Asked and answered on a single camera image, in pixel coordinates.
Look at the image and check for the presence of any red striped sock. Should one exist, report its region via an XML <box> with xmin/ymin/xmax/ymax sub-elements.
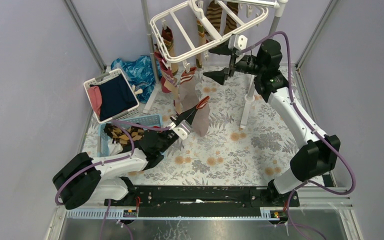
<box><xmin>172</xmin><ymin>79</ymin><xmax>183</xmax><ymax>114</ymax></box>
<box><xmin>154</xmin><ymin>50</ymin><xmax>177</xmax><ymax>94</ymax></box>

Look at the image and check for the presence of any white sock hanger frame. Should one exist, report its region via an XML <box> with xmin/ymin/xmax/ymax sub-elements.
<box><xmin>149</xmin><ymin>0</ymin><xmax>285</xmax><ymax>64</ymax></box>

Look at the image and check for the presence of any brown patterned hanging sock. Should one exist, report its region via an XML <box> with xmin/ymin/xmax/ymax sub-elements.
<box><xmin>223</xmin><ymin>2</ymin><xmax>239</xmax><ymax>34</ymax></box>

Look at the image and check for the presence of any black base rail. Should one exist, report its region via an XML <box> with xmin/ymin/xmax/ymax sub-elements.
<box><xmin>103</xmin><ymin>185</ymin><xmax>300</xmax><ymax>218</ymax></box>

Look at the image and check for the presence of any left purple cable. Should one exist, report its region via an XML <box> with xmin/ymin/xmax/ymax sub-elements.
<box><xmin>54</xmin><ymin>119</ymin><xmax>173</xmax><ymax>240</ymax></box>

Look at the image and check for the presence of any purple cable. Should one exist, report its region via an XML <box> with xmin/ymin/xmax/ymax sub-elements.
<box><xmin>54</xmin><ymin>119</ymin><xmax>173</xmax><ymax>240</ymax></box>
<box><xmin>240</xmin><ymin>31</ymin><xmax>357</xmax><ymax>240</ymax></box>

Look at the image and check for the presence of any silver drying rack stand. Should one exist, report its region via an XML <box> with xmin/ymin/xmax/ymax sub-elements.
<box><xmin>140</xmin><ymin>0</ymin><xmax>290</xmax><ymax>130</ymax></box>

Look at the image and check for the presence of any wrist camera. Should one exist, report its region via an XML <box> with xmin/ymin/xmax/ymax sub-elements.
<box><xmin>170</xmin><ymin>120</ymin><xmax>193</xmax><ymax>140</ymax></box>
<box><xmin>228</xmin><ymin>34</ymin><xmax>248</xmax><ymax>51</ymax></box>

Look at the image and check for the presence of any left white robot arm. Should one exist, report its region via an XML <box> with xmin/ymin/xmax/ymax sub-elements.
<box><xmin>52</xmin><ymin>104</ymin><xmax>203</xmax><ymax>210</ymax></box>

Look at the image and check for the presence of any pile of socks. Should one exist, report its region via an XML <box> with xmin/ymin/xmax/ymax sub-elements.
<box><xmin>104</xmin><ymin>123</ymin><xmax>145</xmax><ymax>156</ymax></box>

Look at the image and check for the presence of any white laundry basket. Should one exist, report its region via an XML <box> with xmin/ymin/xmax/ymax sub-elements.
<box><xmin>83</xmin><ymin>68</ymin><xmax>140</xmax><ymax>124</ymax></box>

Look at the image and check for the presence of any dark navy cloth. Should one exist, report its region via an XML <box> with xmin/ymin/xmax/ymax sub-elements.
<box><xmin>92</xmin><ymin>75</ymin><xmax>138</xmax><ymax>121</ymax></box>

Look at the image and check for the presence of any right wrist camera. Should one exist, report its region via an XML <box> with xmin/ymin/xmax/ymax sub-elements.
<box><xmin>228</xmin><ymin>34</ymin><xmax>248</xmax><ymax>51</ymax></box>

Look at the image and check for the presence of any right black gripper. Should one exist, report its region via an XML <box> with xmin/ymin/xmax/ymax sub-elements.
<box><xmin>202</xmin><ymin>37</ymin><xmax>264</xmax><ymax>86</ymax></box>

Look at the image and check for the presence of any pink cloth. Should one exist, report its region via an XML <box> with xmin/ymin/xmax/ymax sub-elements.
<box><xmin>87</xmin><ymin>86</ymin><xmax>103</xmax><ymax>117</ymax></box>

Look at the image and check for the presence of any blue patterned cloth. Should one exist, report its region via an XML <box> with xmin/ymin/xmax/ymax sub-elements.
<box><xmin>110</xmin><ymin>55</ymin><xmax>156</xmax><ymax>104</ymax></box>

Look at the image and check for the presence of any blue laundry basket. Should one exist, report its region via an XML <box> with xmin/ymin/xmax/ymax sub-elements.
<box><xmin>97</xmin><ymin>114</ymin><xmax>163</xmax><ymax>157</ymax></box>

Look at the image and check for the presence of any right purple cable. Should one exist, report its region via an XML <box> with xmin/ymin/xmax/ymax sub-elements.
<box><xmin>240</xmin><ymin>31</ymin><xmax>357</xmax><ymax>240</ymax></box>

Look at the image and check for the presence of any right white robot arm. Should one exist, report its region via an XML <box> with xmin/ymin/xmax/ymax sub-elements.
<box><xmin>204</xmin><ymin>39</ymin><xmax>341</xmax><ymax>206</ymax></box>

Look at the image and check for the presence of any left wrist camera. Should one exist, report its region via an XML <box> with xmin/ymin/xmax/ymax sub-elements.
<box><xmin>170</xmin><ymin>120</ymin><xmax>193</xmax><ymax>140</ymax></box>

